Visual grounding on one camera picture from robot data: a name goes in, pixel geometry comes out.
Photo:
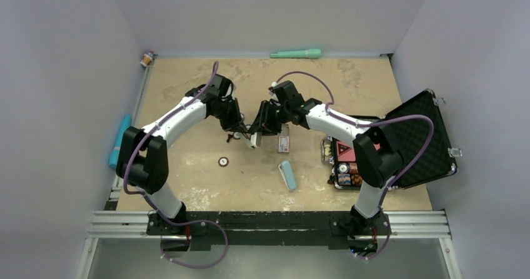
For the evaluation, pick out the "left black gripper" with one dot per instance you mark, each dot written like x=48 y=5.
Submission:
x=236 y=122

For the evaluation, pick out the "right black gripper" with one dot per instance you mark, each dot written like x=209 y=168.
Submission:
x=263 y=122

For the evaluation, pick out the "blue stapler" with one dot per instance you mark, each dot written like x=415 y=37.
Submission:
x=287 y=175

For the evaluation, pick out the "green stapler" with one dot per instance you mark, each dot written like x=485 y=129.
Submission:
x=252 y=141

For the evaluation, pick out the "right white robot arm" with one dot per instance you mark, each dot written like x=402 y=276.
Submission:
x=377 y=150

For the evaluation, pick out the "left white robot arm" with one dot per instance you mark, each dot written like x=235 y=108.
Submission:
x=143 y=157

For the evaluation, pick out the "orange poker chip lower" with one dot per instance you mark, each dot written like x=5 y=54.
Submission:
x=223 y=161

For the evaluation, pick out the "mint green toy microphone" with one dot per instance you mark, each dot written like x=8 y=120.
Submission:
x=297 y=54

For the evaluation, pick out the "small orange toy bottle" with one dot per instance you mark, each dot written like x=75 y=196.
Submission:
x=148 y=58

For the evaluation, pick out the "blue toy microphone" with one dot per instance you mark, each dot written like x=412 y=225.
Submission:
x=114 y=155

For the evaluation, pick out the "black poker chip case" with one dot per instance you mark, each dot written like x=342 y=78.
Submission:
x=438 y=160

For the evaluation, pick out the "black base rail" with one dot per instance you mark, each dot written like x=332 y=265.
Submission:
x=333 y=229

